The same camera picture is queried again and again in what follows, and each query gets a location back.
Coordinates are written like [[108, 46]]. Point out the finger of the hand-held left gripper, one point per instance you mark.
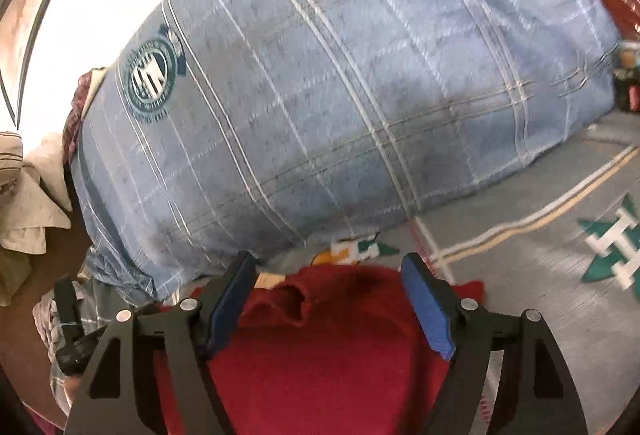
[[67, 307]]

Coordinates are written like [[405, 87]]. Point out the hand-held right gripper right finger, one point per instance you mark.
[[430, 310]]

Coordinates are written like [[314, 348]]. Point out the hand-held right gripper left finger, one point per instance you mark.
[[235, 305]]

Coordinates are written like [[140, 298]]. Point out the red fleece garment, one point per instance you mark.
[[325, 365]]

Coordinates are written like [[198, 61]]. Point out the grey checked cloth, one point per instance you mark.
[[50, 320]]

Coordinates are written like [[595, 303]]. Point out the grey printed bed sheet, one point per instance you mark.
[[525, 240]]

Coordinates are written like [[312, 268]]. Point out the crumpled pale cloth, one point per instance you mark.
[[30, 195]]

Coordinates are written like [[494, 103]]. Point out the red checked cloth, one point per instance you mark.
[[80, 110]]

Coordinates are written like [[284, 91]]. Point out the small colourful item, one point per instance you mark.
[[629, 75]]

